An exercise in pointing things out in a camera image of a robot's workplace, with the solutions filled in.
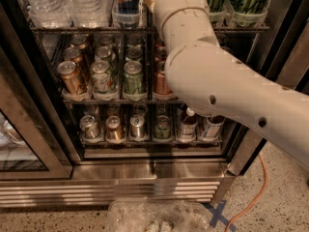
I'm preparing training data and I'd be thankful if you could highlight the middle gold soda can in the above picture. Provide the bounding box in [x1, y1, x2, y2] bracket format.
[63, 46, 86, 69]

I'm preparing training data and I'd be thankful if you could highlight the bottom gold can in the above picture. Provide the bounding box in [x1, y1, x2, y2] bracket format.
[105, 115, 124, 140]

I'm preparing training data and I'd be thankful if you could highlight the front gold soda can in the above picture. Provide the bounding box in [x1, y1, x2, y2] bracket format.
[56, 61, 87, 96]

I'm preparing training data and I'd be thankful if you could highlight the orange soda can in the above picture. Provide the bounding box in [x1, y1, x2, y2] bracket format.
[154, 61, 172, 95]
[154, 46, 167, 63]

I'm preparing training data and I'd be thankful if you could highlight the bottom silver green can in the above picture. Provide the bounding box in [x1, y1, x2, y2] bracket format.
[79, 115, 101, 139]

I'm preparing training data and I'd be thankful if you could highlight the left juice bottle white cap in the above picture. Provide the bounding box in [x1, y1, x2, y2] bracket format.
[178, 107, 198, 140]

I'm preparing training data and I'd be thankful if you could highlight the right clear water bottle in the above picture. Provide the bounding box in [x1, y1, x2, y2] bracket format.
[72, 0, 114, 28]

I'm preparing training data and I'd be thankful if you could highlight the right juice bottle white cap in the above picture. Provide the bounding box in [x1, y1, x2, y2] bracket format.
[202, 115, 225, 138]

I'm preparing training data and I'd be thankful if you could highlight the juice bottle white cap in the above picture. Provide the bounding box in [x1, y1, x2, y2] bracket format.
[178, 107, 198, 140]
[202, 115, 225, 138]

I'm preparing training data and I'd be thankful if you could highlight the middle white green soda can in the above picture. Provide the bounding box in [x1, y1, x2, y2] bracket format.
[95, 45, 116, 65]

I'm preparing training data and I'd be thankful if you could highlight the glass fridge door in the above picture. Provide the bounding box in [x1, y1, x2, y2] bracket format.
[0, 12, 71, 181]

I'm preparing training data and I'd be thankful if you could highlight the white green soda can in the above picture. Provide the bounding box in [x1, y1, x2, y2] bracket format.
[95, 45, 116, 65]
[91, 61, 116, 94]

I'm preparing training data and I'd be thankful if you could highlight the clear plastic bin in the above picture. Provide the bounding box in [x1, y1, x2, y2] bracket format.
[105, 200, 210, 232]

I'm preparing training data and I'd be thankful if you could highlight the clear water bottle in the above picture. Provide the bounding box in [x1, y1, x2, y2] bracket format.
[72, 0, 114, 28]
[28, 0, 70, 28]

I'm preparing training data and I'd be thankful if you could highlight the front orange soda can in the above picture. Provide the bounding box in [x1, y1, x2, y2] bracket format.
[154, 61, 172, 95]

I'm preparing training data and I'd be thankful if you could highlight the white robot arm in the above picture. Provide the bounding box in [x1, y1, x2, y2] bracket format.
[145, 0, 309, 168]

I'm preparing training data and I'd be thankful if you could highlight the middle orange soda can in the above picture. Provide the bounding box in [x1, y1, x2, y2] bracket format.
[154, 46, 167, 63]

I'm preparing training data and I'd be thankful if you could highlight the stainless steel fridge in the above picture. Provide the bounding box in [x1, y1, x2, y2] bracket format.
[0, 0, 309, 208]

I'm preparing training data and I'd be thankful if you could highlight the blue tape cross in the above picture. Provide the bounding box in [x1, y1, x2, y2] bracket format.
[204, 200, 229, 228]

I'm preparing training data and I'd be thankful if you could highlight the front white green soda can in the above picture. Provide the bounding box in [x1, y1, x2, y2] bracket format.
[91, 61, 116, 94]

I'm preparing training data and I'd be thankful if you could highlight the gold soda can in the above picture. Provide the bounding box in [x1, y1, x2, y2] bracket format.
[56, 61, 87, 96]
[63, 46, 86, 69]

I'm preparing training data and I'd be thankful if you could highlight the left clear water bottle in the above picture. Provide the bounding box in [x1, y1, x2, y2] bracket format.
[28, 0, 70, 28]

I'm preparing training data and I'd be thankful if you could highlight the orange power cable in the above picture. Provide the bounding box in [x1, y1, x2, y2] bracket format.
[224, 153, 269, 232]

